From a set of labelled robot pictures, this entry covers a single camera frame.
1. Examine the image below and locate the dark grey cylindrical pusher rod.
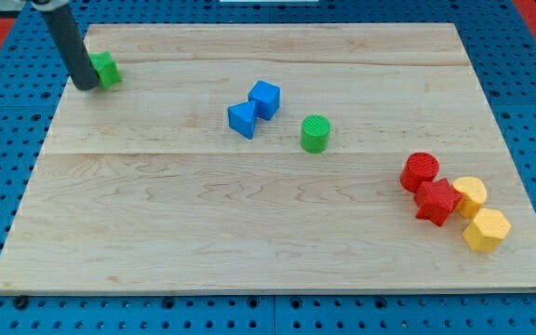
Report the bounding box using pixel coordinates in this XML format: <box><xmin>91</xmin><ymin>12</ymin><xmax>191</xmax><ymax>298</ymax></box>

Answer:
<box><xmin>30</xmin><ymin>0</ymin><xmax>99</xmax><ymax>91</ymax></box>

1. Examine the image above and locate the yellow hexagon block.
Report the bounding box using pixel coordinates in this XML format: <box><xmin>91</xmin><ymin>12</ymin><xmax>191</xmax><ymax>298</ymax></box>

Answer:
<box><xmin>462</xmin><ymin>208</ymin><xmax>512</xmax><ymax>253</ymax></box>

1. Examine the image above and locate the red star block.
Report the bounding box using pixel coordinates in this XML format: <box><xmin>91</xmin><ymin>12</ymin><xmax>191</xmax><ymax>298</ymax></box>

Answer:
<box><xmin>414</xmin><ymin>178</ymin><xmax>462</xmax><ymax>227</ymax></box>

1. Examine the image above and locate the green star block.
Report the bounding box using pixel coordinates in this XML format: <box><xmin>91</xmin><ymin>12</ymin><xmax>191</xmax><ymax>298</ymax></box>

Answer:
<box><xmin>89</xmin><ymin>51</ymin><xmax>122</xmax><ymax>89</ymax></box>

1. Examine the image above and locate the blue cube block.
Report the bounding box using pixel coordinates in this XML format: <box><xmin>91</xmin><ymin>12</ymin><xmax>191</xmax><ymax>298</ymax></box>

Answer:
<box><xmin>248</xmin><ymin>81</ymin><xmax>281</xmax><ymax>121</ymax></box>

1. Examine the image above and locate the green cylinder block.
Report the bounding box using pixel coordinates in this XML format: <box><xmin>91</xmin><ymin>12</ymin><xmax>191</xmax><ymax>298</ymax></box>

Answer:
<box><xmin>300</xmin><ymin>114</ymin><xmax>331</xmax><ymax>154</ymax></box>

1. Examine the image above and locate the blue triangle block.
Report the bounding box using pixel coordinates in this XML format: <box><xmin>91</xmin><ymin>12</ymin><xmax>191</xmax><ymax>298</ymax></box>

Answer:
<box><xmin>227</xmin><ymin>100</ymin><xmax>257</xmax><ymax>140</ymax></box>

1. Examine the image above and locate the yellow rounded block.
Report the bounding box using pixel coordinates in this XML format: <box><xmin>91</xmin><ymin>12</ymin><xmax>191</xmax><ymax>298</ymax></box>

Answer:
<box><xmin>452</xmin><ymin>176</ymin><xmax>488</xmax><ymax>219</ymax></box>

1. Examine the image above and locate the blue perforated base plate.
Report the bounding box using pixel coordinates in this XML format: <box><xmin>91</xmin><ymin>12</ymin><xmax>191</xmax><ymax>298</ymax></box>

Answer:
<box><xmin>0</xmin><ymin>1</ymin><xmax>536</xmax><ymax>334</ymax></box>

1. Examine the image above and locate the light wooden board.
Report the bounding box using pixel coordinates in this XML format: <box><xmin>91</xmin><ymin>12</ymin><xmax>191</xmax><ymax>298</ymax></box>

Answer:
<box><xmin>0</xmin><ymin>23</ymin><xmax>536</xmax><ymax>296</ymax></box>

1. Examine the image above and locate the red cylinder block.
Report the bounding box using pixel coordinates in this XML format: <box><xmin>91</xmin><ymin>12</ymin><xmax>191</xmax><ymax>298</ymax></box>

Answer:
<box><xmin>399</xmin><ymin>152</ymin><xmax>439</xmax><ymax>193</ymax></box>

